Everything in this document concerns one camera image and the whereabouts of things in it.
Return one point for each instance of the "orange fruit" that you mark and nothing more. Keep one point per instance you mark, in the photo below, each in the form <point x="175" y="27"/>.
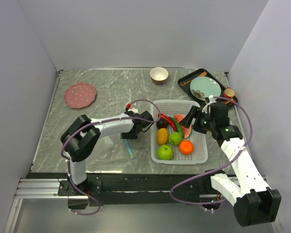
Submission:
<point x="186" y="147"/>

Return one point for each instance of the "orange cup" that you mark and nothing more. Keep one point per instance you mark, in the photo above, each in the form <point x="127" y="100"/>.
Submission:
<point x="229" y="93"/>

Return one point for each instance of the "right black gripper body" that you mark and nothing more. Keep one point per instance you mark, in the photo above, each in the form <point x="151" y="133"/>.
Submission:
<point x="203" y="122"/>

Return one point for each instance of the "yellow mango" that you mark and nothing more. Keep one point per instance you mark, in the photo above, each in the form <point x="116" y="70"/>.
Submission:
<point x="162" y="136"/>

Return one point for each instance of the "aluminium rail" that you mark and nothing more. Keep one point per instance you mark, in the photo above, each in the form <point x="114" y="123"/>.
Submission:
<point x="38" y="189"/>

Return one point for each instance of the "red chili pepper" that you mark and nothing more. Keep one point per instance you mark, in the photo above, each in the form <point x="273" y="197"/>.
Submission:
<point x="170" y="123"/>

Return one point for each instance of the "white plastic basket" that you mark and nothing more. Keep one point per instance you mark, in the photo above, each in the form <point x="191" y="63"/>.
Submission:
<point x="178" y="110"/>

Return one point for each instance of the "light green plate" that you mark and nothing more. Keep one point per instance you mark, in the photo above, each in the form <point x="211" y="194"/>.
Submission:
<point x="203" y="87"/>

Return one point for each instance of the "clear zip bag blue zipper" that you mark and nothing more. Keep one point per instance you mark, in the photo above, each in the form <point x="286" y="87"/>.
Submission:
<point x="114" y="151"/>

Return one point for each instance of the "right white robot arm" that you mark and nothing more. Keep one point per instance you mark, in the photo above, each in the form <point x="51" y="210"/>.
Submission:
<point x="253" y="200"/>

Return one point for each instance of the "green chili pepper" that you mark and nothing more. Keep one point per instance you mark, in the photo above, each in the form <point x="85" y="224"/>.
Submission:
<point x="178" y="126"/>

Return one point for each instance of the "dark brown fruit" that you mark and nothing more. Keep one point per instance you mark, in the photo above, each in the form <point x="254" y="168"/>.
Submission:
<point x="162" y="123"/>

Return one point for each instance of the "white and red bowl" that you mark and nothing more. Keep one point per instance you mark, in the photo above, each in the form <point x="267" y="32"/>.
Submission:
<point x="159" y="75"/>

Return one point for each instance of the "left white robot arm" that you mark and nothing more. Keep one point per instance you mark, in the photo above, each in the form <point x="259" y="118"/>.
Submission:
<point x="81" y="137"/>

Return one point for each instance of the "light green wrinkled fruit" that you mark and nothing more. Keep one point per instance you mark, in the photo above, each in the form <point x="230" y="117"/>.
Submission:
<point x="175" y="138"/>

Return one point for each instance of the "green apple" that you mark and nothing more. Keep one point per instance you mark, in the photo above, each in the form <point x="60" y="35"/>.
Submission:
<point x="165" y="152"/>

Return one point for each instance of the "pink dotted plate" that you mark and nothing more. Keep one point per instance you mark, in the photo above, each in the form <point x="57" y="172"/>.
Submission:
<point x="80" y="95"/>

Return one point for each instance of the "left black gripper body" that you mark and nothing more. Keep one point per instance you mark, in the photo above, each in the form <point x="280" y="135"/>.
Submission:
<point x="131" y="135"/>

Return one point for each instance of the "black tray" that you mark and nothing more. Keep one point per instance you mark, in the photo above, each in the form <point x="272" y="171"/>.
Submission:
<point x="186" y="88"/>

